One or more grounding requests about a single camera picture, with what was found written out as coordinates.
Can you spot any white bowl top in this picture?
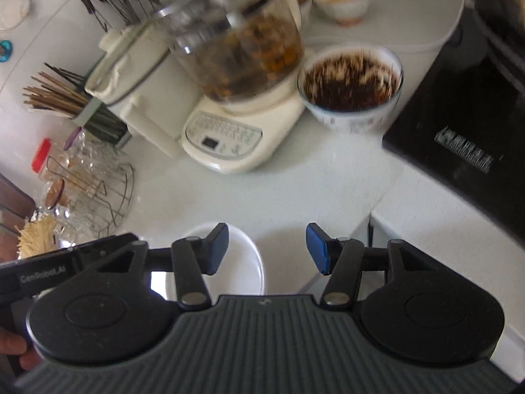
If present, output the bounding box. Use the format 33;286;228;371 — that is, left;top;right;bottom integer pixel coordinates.
165;220;268;301

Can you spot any white electric appliance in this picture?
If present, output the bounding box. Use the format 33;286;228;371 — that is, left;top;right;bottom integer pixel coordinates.
85;24;203;158

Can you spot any chopstick holder with chopsticks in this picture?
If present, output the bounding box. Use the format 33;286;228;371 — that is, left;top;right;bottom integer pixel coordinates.
22;62;131;148

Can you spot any black induction cooker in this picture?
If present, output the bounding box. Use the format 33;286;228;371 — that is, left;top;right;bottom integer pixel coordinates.
383;8;524;244

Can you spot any glass kettle with tea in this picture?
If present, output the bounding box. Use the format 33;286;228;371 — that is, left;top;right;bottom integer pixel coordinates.
153;0;304;105

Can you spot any wire glass rack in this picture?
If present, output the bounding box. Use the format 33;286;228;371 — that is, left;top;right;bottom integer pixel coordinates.
43;158;134;238

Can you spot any cream kettle base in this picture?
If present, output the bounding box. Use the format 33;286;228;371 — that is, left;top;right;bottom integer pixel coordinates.
181;69;304;174

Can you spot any person's right hand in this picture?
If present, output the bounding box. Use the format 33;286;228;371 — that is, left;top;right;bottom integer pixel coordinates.
0;327;42;371

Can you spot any speckled patterned bowl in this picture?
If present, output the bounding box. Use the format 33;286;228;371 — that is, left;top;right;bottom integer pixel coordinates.
297;44;404;133

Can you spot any red lid plastic jar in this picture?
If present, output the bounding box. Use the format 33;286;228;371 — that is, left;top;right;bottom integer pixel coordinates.
31;138;70;181

